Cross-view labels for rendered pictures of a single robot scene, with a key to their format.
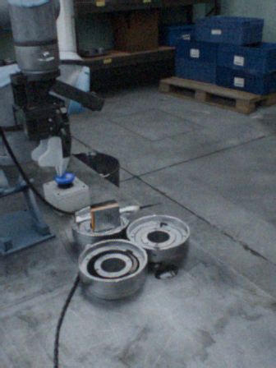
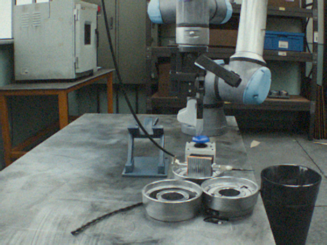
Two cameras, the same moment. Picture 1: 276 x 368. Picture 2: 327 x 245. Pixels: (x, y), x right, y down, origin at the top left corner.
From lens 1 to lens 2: 0.36 m
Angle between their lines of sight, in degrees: 38
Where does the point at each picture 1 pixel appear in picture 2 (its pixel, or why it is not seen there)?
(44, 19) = (194, 9)
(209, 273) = (249, 231)
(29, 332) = (87, 212)
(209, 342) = not seen: outside the picture
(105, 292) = (149, 208)
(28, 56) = (180, 33)
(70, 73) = (249, 69)
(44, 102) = (190, 70)
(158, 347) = not seen: outside the picture
